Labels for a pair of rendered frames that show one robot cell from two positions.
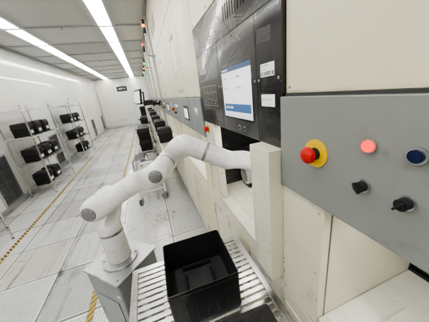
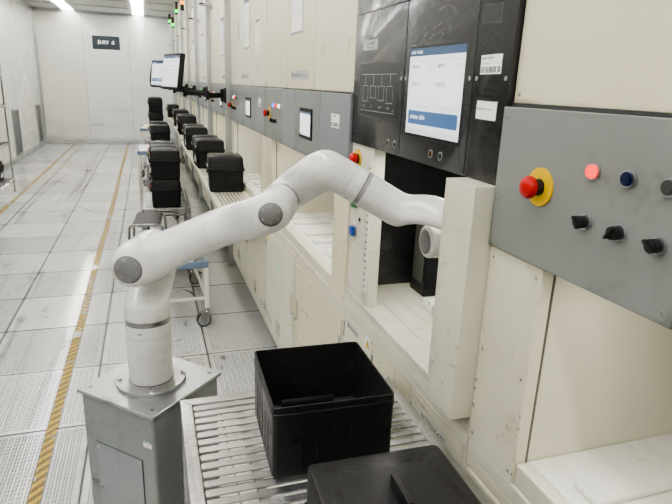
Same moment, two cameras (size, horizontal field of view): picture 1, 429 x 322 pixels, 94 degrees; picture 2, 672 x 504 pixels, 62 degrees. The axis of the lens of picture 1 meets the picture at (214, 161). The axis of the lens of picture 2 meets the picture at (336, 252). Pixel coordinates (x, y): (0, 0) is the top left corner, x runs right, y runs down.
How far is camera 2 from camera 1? 0.54 m
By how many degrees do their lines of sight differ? 4
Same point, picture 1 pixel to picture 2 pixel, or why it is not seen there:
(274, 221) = (469, 307)
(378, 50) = (612, 66)
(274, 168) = (480, 216)
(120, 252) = (159, 362)
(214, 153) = (380, 191)
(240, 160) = (425, 209)
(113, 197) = (178, 246)
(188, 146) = (336, 172)
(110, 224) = (153, 301)
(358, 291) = (588, 439)
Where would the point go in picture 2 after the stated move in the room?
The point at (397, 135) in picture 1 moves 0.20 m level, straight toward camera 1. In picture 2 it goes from (616, 157) to (563, 168)
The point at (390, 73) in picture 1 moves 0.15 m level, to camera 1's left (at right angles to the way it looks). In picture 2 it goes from (619, 93) to (520, 89)
